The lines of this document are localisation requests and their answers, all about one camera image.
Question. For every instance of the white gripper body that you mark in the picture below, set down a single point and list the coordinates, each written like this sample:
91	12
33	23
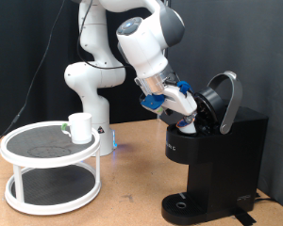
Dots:
182	102

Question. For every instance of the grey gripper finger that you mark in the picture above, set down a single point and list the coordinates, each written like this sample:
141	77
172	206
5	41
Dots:
190	118

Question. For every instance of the white mug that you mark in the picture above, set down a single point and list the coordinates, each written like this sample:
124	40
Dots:
81	130

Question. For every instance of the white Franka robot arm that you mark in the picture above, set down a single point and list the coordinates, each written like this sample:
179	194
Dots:
94	77

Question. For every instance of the black Keurig coffee machine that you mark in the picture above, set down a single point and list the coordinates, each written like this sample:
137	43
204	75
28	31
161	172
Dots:
229	163

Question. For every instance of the silver vertical pole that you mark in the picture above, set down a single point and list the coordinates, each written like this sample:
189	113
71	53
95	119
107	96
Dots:
163	9

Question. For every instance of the black tape strip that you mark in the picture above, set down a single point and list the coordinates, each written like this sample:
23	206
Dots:
245	218

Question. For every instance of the white two-tier turntable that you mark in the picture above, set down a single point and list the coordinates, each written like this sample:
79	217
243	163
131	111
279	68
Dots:
50	142

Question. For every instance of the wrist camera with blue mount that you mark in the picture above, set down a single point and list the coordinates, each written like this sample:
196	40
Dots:
152	102

